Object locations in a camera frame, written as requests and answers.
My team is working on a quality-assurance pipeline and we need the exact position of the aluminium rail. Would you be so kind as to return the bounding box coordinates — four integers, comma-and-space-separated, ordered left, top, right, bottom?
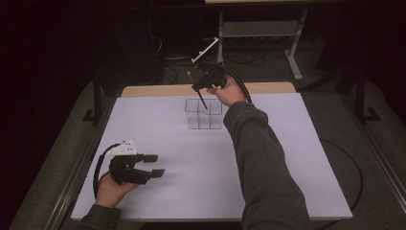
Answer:
44, 95, 116, 230
339, 95, 406, 205

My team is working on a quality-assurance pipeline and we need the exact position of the bundle of black floor cables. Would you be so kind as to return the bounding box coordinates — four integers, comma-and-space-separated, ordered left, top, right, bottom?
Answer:
223, 46, 266, 68

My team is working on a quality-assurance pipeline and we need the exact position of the clear plastic organizer box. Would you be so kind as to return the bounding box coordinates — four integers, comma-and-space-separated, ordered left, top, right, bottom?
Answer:
184, 98, 223, 130

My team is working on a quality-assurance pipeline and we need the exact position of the black metal stand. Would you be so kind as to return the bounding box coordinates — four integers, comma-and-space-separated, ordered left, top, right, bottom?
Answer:
355, 65, 382, 126
81, 73, 103, 126

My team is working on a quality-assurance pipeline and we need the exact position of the black floor cable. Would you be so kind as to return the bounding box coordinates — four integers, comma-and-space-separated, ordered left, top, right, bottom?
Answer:
162, 61, 199, 85

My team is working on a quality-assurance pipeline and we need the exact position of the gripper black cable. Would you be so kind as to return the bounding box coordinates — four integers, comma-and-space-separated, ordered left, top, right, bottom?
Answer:
199, 60, 365, 230
92, 143, 123, 199

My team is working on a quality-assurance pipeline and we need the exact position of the person's right hand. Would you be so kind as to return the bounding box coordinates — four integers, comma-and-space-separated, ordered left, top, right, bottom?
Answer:
206, 75, 247, 108

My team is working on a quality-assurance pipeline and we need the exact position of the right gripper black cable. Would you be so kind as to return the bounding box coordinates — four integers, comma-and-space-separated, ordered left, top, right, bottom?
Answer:
199, 60, 365, 230

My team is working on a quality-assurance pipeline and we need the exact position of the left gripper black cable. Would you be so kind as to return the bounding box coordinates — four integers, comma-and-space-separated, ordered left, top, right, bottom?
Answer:
92, 143, 123, 199

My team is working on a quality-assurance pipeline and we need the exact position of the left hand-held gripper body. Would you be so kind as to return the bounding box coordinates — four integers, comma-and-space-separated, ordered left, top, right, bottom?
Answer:
106, 139, 151, 186

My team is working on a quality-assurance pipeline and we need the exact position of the thin black makeup brush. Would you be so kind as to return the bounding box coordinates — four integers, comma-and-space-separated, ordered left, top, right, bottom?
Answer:
187, 70, 209, 110

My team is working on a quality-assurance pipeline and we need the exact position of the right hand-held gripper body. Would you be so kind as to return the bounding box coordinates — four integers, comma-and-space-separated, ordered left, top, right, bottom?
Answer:
191, 36, 228, 92

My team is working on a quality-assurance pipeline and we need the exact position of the white metal desk frame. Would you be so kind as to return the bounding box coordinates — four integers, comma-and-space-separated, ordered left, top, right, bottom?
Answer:
205, 0, 309, 82

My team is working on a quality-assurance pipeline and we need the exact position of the person's left hand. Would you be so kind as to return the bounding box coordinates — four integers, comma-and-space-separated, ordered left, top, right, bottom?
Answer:
95, 172, 140, 209

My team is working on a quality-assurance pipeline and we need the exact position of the dark computer case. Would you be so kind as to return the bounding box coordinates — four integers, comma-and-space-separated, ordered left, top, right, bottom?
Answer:
162, 12, 206, 61

